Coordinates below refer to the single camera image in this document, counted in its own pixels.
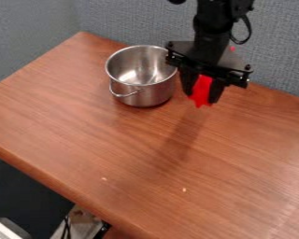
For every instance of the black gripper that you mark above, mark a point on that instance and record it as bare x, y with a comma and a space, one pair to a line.
180, 49

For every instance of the red plastic block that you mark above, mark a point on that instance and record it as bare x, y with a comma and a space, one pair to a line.
203, 61

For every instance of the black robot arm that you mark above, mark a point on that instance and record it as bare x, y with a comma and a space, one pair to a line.
224, 15

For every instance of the stainless steel pot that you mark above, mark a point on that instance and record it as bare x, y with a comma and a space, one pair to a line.
141, 79

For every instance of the grey table leg frame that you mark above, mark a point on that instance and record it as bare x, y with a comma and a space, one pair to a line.
80, 225

